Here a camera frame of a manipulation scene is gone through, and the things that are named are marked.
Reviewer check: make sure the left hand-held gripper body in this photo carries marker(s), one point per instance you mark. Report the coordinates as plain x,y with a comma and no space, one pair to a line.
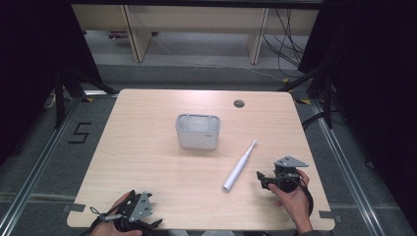
139,208

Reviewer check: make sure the yellow black tape piece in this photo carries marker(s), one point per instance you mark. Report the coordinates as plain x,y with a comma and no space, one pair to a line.
304,101
87,99

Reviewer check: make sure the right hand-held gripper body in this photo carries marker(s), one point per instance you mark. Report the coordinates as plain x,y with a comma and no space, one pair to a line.
285,178

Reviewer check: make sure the white electric toothbrush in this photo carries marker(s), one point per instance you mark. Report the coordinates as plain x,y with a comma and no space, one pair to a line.
238,168

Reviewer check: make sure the black curtain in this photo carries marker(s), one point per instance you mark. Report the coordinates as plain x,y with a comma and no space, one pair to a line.
29,65
373,82

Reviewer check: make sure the aluminium floor rail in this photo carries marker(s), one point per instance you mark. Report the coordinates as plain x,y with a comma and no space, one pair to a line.
36,170
344,170

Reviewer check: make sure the white toothbrush holder box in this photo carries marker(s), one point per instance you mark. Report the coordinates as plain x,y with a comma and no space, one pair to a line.
197,137

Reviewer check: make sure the black metal stand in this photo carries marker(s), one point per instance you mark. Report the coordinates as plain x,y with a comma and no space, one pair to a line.
59,98
327,98

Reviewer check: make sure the person's left hand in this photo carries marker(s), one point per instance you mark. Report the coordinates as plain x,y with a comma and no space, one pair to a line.
109,229

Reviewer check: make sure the grey tape piece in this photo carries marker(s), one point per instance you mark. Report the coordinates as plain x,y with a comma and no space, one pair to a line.
329,215
74,207

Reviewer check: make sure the person's right hand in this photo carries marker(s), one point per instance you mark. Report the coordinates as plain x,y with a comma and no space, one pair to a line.
296,203

